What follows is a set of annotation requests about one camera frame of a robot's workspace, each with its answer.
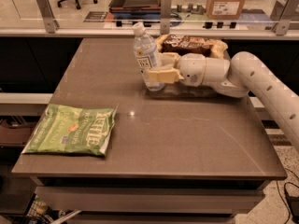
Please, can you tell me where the middle metal glass bracket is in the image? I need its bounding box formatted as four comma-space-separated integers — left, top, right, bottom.
160, 0, 172, 35

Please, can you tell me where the black power adapter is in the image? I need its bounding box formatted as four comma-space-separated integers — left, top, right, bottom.
284, 184, 299, 224

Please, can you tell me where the wire basket under table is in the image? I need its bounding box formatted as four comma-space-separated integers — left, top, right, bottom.
25, 196, 81, 224

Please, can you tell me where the clear plastic water bottle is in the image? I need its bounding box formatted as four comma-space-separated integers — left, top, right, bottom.
133, 22, 164, 91

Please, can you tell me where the metal glass bracket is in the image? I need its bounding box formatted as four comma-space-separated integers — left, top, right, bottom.
270, 0, 299, 35
160, 0, 172, 35
36, 0, 59, 34

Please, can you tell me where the brown yellow snack bag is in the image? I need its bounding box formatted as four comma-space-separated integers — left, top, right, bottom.
155, 35, 228, 59

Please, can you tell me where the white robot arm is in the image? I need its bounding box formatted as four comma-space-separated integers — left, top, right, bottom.
146, 51, 299, 151

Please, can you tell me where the right metal glass bracket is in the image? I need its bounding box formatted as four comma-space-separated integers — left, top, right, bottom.
270, 0, 299, 35

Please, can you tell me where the cardboard box with label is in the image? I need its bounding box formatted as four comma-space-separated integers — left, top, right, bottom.
206, 0, 245, 20

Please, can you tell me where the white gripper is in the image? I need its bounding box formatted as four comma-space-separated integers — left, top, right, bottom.
147, 52, 206, 87

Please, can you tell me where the green kettle chips bag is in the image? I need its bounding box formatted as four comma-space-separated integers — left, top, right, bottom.
23, 104, 117, 156

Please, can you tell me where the left metal glass bracket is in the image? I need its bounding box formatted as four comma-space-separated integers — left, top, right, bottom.
36, 0, 59, 34

